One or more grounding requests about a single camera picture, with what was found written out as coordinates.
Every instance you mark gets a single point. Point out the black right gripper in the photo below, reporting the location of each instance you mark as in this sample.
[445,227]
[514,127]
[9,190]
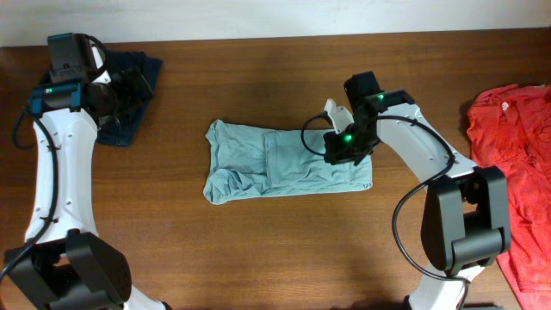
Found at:
[335,154]

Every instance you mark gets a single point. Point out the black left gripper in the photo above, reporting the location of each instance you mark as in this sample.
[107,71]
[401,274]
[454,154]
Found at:
[131,98]

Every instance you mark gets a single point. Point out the light blue t-shirt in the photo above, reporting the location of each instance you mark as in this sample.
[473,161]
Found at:
[253,162]

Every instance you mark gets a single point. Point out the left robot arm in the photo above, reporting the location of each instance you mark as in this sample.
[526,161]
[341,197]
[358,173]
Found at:
[63,263]

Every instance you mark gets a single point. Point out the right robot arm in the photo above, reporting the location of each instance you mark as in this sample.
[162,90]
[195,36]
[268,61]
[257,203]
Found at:
[466,223]

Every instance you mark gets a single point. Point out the folded dark navy garment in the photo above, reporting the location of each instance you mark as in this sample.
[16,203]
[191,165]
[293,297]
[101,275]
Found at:
[116,131]

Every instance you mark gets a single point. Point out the red t-shirt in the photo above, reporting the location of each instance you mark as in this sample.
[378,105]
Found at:
[509,127]

